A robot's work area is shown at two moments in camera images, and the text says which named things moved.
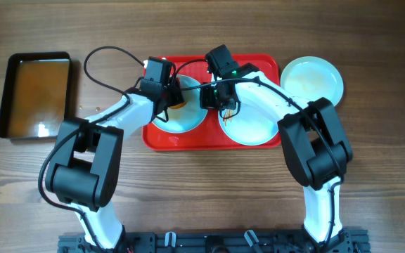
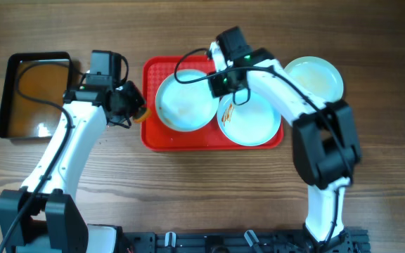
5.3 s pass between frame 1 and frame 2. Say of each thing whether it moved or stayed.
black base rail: stayed
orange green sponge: moved
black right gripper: moved
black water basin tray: stayed
